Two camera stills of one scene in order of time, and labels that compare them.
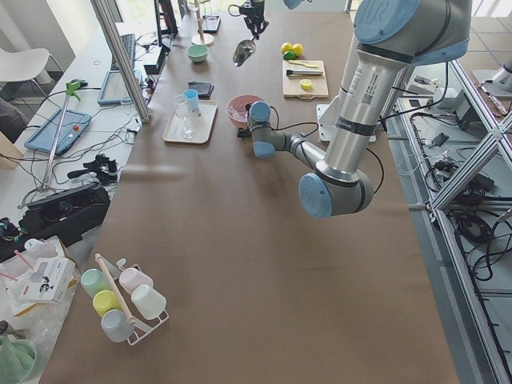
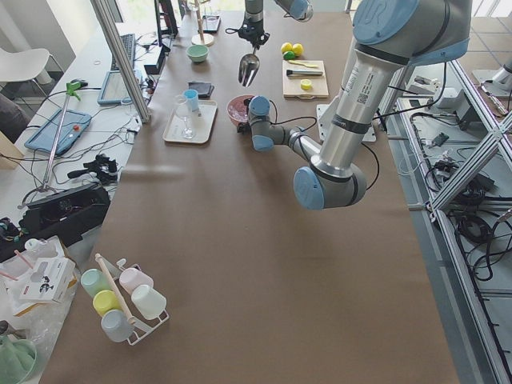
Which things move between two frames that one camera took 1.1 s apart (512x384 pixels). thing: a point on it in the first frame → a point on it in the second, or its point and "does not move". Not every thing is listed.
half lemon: (306, 84) does not move
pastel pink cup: (131, 278) does not move
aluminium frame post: (124, 63) does not move
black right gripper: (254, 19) → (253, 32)
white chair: (19, 66) does not move
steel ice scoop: (243, 50) → (249, 67)
